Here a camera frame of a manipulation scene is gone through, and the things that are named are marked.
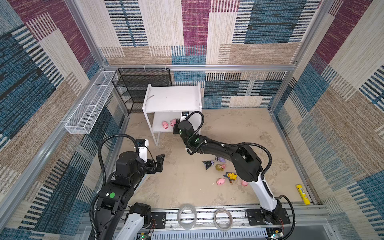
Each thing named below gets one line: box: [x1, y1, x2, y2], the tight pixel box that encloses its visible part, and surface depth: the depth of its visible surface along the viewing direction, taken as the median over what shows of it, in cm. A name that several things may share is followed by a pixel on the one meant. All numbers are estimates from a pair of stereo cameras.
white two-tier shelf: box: [142, 82, 202, 146], surface depth 83 cm
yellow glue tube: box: [296, 184, 311, 205], surface depth 81 cm
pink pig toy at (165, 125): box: [162, 121, 169, 129], surface depth 91 cm
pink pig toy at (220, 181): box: [216, 178, 226, 186], surface depth 86 cm
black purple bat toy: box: [202, 160, 215, 170], surface depth 92 cm
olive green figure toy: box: [215, 163, 227, 172], surface depth 90 cm
